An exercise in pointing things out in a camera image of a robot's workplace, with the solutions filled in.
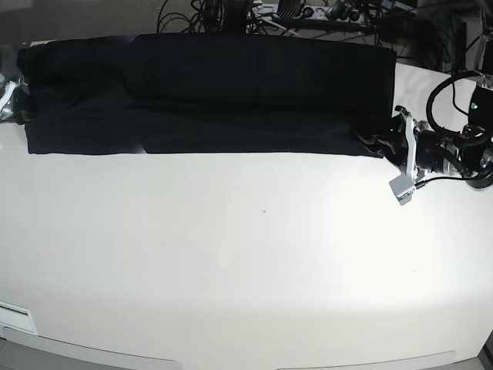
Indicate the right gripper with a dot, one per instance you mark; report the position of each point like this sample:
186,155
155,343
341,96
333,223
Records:
14,103

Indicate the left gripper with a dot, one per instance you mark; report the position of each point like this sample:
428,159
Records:
434,158

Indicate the black T-shirt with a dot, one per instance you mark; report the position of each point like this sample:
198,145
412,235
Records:
206,93

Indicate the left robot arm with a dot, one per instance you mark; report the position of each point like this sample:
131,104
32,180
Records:
474,140

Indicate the white power strip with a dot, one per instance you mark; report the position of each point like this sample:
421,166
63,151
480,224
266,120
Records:
336,12

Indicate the white label plate on table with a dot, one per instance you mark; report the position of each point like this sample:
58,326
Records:
15,317

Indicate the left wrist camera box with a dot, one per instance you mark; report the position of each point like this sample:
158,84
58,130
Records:
403,188

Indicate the black support post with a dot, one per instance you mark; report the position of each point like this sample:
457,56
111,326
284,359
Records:
234,16

